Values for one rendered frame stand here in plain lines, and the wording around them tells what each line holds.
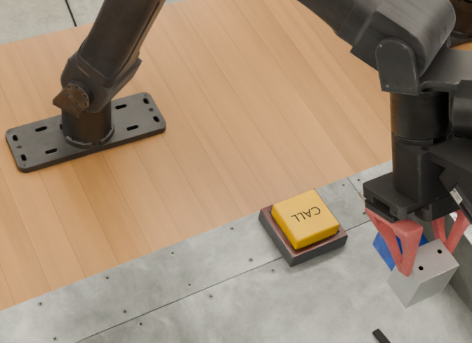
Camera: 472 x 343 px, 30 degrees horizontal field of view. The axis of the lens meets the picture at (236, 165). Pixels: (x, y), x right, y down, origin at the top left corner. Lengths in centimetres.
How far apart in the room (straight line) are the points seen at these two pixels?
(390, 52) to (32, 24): 183
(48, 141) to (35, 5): 145
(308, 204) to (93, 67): 30
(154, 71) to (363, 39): 53
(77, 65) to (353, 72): 44
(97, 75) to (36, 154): 17
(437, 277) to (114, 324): 36
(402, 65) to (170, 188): 44
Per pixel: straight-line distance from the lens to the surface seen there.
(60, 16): 254
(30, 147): 115
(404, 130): 83
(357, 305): 105
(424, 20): 77
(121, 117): 118
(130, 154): 115
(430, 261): 91
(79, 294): 103
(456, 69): 80
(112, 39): 97
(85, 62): 102
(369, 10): 76
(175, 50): 128
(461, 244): 105
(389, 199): 84
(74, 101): 106
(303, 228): 105
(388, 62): 77
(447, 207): 86
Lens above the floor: 168
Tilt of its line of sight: 51 degrees down
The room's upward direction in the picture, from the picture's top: 9 degrees clockwise
